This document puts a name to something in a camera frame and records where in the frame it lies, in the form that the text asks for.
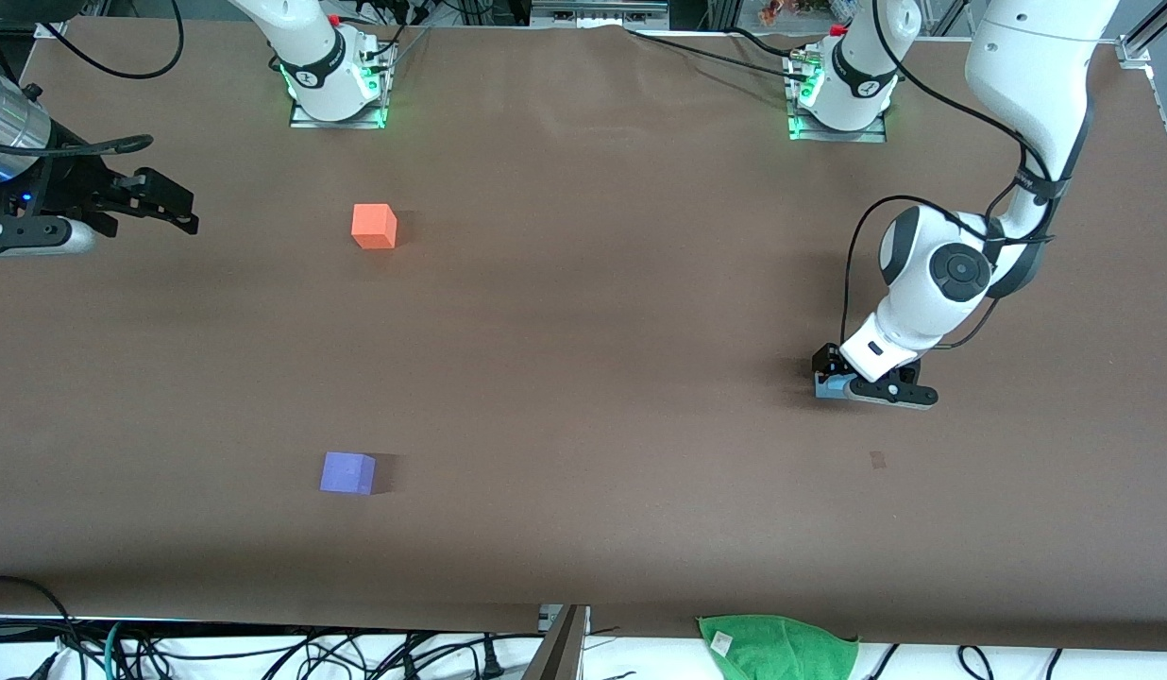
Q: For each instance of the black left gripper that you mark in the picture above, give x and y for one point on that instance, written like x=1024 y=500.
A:
x=826 y=360

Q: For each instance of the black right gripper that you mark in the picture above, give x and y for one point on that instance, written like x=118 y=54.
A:
x=66 y=185

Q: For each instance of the blue foam block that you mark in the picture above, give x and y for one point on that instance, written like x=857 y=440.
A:
x=835 y=385

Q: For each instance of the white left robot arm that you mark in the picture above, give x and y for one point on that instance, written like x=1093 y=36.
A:
x=1027 y=57

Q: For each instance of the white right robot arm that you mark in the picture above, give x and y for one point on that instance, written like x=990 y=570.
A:
x=310 y=38

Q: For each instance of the orange foam block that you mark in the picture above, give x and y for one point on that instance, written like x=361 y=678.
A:
x=374 y=227

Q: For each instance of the purple foam block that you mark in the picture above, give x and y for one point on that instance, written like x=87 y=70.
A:
x=347 y=472

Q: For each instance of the green cloth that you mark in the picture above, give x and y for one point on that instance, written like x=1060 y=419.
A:
x=791 y=652

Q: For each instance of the small orange object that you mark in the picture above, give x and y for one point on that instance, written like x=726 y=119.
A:
x=774 y=11

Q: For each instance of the silver metal box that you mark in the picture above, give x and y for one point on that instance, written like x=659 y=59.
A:
x=598 y=14

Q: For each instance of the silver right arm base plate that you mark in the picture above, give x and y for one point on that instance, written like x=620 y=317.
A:
x=310 y=120

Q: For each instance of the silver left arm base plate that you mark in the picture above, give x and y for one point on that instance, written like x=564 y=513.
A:
x=848 y=135

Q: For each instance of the grey metal post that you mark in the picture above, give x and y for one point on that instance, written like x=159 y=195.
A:
x=560 y=656

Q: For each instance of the aluminium frame profile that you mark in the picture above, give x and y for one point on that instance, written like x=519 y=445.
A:
x=1133 y=47

